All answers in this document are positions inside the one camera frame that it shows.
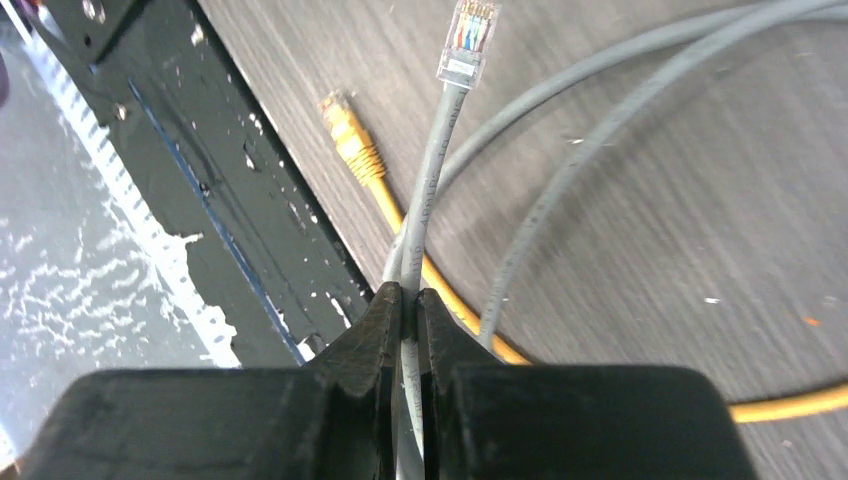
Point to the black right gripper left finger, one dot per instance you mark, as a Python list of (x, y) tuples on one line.
[(333, 418)]

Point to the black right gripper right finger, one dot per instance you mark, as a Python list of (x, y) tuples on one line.
[(488, 420)]

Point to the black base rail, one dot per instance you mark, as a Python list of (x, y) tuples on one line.
[(198, 164)]

